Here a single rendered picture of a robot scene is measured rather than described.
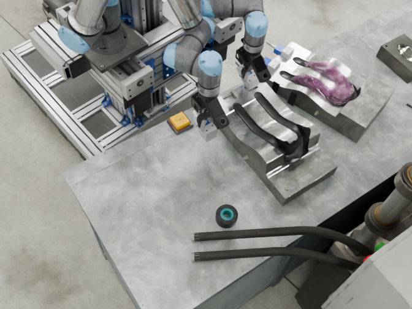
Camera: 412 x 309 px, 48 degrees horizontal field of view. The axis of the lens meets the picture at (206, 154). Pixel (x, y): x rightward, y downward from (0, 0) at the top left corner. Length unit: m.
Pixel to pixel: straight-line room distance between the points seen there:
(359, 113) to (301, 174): 0.36
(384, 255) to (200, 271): 0.78
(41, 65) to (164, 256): 1.74
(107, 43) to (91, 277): 1.23
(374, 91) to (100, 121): 1.47
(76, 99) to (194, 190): 1.27
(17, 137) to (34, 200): 0.45
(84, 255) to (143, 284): 0.97
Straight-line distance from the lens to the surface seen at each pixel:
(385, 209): 1.52
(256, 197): 1.78
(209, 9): 1.68
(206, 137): 1.73
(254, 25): 1.62
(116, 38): 1.84
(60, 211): 2.69
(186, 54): 1.51
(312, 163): 1.82
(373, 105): 2.01
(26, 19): 3.70
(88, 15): 1.58
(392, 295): 1.04
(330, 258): 1.62
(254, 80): 1.90
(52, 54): 2.04
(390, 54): 2.30
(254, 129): 1.84
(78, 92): 2.86
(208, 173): 1.80
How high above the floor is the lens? 2.36
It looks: 58 degrees down
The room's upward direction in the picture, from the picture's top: 5 degrees clockwise
